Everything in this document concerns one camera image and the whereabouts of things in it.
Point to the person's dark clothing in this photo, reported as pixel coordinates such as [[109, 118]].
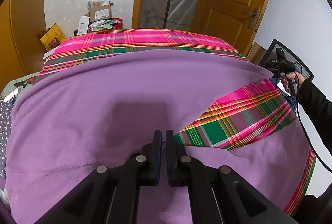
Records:
[[315, 209]]

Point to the red box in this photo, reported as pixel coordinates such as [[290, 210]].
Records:
[[118, 25]]

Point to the person's right forearm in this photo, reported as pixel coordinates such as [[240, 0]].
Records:
[[316, 107]]

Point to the purple fleece garment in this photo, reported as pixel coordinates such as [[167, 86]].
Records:
[[103, 110]]

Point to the stack of dotted dark clothes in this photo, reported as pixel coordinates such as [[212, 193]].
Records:
[[4, 136]]

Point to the pale green table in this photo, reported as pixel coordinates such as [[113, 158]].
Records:
[[15, 94]]

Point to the white carton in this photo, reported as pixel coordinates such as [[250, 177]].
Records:
[[83, 25]]

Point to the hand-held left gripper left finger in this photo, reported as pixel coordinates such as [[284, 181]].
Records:
[[158, 159]]

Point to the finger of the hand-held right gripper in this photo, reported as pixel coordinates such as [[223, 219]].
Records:
[[265, 66]]

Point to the brown cardboard box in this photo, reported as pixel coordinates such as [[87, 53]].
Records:
[[101, 12]]

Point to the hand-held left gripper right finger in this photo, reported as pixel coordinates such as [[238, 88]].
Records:
[[169, 159]]

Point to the wooden wardrobe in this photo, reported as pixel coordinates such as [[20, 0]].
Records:
[[20, 32]]

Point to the black mesh chair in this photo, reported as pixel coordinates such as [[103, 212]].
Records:
[[276, 44]]

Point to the pink plaid bedsheet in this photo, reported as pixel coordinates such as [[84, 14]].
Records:
[[145, 40]]

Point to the person's right hand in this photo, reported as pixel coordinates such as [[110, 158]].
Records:
[[298, 79]]

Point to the yellow paper bag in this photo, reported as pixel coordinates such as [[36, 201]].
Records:
[[53, 37]]

